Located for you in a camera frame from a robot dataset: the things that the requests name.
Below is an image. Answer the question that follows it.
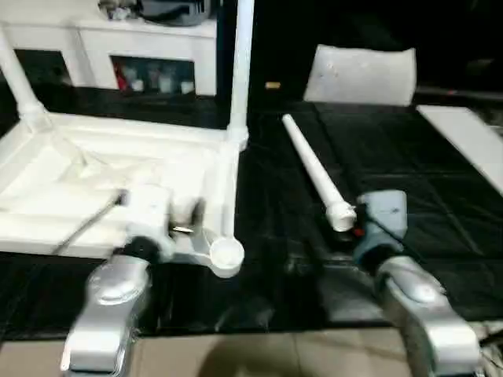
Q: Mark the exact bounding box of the white plastic table top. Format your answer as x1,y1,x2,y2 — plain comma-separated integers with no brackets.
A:
0,112,249,279

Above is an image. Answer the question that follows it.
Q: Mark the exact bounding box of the white plastic table leg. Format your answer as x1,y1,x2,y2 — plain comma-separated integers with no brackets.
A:
0,23,53,133
226,0,257,152
281,113,358,233

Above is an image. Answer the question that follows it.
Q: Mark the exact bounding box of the black padded mat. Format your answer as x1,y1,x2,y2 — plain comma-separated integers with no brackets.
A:
0,82,503,341

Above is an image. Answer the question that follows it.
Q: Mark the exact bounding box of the white flat board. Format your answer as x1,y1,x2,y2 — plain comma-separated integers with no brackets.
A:
416,104,503,186

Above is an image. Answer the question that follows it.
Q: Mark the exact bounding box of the white curved plastic panel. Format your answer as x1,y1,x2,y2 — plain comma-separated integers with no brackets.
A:
303,43,418,108

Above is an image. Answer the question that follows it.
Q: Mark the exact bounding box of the white glass-door cabinet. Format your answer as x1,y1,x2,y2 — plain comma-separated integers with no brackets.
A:
0,17,218,96

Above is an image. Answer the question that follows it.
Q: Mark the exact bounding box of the grey rounded device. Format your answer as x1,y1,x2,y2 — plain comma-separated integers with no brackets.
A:
139,0,216,27

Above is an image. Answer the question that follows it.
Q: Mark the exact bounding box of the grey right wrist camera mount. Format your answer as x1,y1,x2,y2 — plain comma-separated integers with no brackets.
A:
354,190,409,262

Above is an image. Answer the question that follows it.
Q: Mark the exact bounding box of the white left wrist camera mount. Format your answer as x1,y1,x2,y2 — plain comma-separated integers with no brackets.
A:
124,183,177,261

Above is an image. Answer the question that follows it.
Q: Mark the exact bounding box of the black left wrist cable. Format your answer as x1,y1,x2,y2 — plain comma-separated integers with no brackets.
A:
50,190,130,253

